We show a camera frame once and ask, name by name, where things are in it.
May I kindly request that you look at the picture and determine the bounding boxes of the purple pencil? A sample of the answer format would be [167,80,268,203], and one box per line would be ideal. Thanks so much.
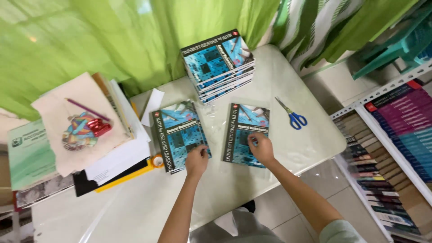
[65,97,111,122]

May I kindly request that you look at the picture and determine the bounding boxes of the white paper stack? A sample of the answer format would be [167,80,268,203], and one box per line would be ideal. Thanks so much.
[84,79,152,186]

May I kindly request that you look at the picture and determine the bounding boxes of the black folder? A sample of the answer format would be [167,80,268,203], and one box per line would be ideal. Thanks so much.
[72,158,149,198]

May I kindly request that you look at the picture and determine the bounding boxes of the beige paper sheet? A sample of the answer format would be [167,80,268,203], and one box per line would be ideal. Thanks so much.
[31,72,134,177]

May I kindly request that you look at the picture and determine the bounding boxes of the red metallic clip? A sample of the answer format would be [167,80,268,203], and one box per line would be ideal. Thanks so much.
[87,118,113,137]

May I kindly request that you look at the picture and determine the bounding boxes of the person's right hand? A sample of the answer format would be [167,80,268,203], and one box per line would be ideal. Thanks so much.
[247,132,277,167]

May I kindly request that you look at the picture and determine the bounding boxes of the blue handled scissors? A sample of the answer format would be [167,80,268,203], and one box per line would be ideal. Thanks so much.
[275,97,308,130]

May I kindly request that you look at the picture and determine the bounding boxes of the green white striped curtain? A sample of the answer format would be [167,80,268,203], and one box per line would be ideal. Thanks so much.
[270,0,367,72]

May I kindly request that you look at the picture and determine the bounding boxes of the person's grey trousers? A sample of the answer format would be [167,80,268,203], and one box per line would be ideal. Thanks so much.
[189,207,286,243]

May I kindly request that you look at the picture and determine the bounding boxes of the white paper slip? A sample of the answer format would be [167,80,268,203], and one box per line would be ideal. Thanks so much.
[141,88,165,128]

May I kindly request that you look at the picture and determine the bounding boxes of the green accounting book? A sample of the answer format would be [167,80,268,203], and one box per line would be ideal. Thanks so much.
[7,119,59,191]

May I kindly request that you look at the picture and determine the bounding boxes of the yellow ruler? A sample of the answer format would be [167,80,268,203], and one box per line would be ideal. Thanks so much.
[94,159,159,194]

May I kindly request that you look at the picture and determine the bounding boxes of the person's light green sleeve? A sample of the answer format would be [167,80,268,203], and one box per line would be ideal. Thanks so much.
[319,219,368,243]

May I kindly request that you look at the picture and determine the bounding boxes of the teal plastic stool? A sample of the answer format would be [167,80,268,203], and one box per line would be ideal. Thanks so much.
[351,0,432,80]

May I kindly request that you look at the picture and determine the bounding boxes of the clear plastic wrap scrap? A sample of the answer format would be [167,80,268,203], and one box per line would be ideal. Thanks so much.
[202,103,227,133]

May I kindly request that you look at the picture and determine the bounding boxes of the stack of wrapped math books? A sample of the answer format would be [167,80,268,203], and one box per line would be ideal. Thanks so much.
[180,29,256,105]

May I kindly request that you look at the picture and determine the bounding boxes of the white metal shelf with books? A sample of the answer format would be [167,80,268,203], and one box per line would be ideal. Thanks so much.
[330,61,432,243]

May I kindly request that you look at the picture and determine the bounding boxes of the blue math book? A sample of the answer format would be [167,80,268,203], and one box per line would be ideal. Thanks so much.
[222,103,270,169]
[151,100,212,174]

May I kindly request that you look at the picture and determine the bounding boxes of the grey patterned book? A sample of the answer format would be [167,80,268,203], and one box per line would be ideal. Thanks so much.
[15,173,75,209]

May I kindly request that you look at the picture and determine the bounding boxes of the person's left hand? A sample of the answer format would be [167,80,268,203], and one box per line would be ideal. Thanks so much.
[185,145,210,180]

